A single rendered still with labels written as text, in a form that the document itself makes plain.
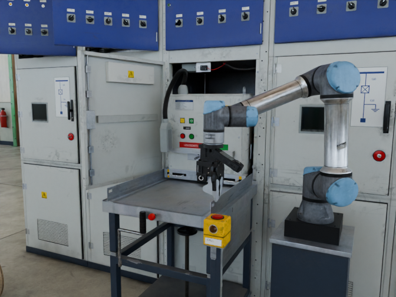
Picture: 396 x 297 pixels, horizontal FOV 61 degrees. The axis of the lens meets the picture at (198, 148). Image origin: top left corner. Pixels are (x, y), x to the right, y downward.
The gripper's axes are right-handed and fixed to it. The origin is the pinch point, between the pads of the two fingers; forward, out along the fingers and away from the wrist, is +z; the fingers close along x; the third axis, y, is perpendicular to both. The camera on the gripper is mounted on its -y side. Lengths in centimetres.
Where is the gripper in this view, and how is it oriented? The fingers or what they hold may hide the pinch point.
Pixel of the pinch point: (217, 198)
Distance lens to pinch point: 124.9
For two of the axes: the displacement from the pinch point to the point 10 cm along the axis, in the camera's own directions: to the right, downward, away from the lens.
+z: -0.1, 9.9, 1.4
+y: -9.0, -0.7, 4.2
